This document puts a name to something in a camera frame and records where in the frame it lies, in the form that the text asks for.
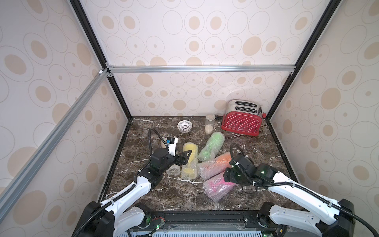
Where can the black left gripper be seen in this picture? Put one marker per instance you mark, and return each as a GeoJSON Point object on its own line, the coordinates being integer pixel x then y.
{"type": "Point", "coordinates": [181, 162]}

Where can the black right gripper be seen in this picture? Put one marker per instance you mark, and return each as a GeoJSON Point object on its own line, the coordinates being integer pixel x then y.
{"type": "Point", "coordinates": [230, 175]}

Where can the orange glass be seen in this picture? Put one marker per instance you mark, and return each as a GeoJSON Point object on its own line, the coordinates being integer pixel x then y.
{"type": "Point", "coordinates": [215, 166]}

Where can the clear bubble wrap sheet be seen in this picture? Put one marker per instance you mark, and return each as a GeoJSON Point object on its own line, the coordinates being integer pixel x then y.
{"type": "Point", "coordinates": [219, 186]}

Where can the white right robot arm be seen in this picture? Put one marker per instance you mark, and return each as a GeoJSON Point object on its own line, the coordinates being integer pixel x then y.
{"type": "Point", "coordinates": [322, 216]}

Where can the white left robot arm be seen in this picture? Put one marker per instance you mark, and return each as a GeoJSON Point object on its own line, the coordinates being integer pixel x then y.
{"type": "Point", "coordinates": [124, 198]}

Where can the yellow glass in bubble wrap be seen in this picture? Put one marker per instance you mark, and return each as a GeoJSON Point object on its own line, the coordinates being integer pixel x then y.
{"type": "Point", "coordinates": [190, 170]}

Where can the beige glass in bubble wrap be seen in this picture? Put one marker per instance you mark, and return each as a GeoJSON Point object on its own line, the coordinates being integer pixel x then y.
{"type": "Point", "coordinates": [163, 144]}

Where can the green glass in bubble wrap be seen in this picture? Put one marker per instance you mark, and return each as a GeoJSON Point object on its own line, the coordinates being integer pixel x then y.
{"type": "Point", "coordinates": [212, 148]}

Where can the white perforated strainer bowl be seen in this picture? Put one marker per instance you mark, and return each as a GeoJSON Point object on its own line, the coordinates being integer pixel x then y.
{"type": "Point", "coordinates": [184, 126]}

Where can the clear jar with powder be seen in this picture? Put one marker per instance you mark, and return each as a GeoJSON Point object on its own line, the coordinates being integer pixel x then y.
{"type": "Point", "coordinates": [209, 123]}

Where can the red polka dot toaster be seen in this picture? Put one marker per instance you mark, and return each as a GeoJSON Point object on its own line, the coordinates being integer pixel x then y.
{"type": "Point", "coordinates": [243, 117]}

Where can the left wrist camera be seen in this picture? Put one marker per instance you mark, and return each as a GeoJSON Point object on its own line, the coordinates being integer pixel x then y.
{"type": "Point", "coordinates": [171, 145]}

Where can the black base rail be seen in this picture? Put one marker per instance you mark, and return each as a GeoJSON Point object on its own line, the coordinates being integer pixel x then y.
{"type": "Point", "coordinates": [256, 219]}

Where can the horizontal aluminium frame bar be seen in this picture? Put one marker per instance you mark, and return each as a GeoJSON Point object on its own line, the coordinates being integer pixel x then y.
{"type": "Point", "coordinates": [197, 69]}

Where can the left diagonal aluminium frame bar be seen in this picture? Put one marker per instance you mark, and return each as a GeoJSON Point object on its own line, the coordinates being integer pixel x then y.
{"type": "Point", "coordinates": [39, 157]}

